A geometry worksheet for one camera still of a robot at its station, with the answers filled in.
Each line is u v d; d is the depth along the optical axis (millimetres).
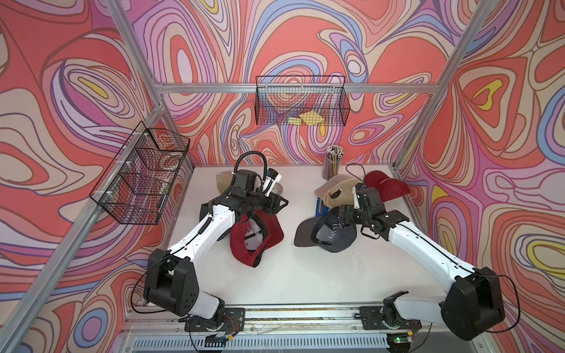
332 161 1040
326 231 931
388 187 1013
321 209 1009
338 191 1044
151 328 729
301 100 959
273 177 719
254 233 933
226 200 597
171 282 416
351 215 752
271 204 706
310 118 908
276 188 1078
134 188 734
